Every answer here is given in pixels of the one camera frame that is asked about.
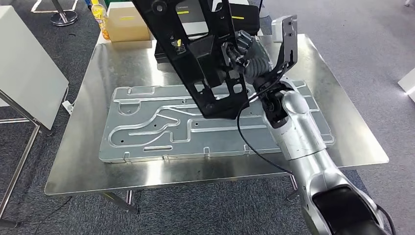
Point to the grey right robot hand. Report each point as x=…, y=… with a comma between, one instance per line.
x=240, y=52

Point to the black plastic plate part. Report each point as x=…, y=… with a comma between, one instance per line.
x=194, y=65

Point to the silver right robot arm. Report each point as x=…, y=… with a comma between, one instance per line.
x=301, y=136

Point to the stainless steel workbench table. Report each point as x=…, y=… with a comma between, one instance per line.
x=97, y=175

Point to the black zip case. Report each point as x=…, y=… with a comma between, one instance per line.
x=248, y=21

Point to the grey flat carton box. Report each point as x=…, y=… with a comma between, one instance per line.
x=193, y=19

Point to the black remote with antennas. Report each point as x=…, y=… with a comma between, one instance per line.
x=162, y=55

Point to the brown cardboard box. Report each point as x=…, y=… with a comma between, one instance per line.
x=128, y=27

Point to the grey stamped metal panel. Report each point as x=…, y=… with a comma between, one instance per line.
x=155, y=136

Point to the white low table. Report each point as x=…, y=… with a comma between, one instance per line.
x=107, y=42

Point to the yellow oil bottle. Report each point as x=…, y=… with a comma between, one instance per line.
x=101, y=19

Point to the white block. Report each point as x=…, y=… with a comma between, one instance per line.
x=408, y=86

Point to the chrome stanchion base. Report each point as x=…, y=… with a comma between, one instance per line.
x=64, y=17

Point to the white plastic plug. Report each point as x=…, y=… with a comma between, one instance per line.
x=67, y=107

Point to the white floor tape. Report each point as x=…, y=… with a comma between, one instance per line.
x=35, y=7

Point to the white board panel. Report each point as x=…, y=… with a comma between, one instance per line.
x=29, y=71

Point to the silver metal bar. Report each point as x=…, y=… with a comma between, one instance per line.
x=19, y=168

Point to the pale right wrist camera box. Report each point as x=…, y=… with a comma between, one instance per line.
x=278, y=29

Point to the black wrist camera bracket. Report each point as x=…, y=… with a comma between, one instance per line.
x=290, y=42

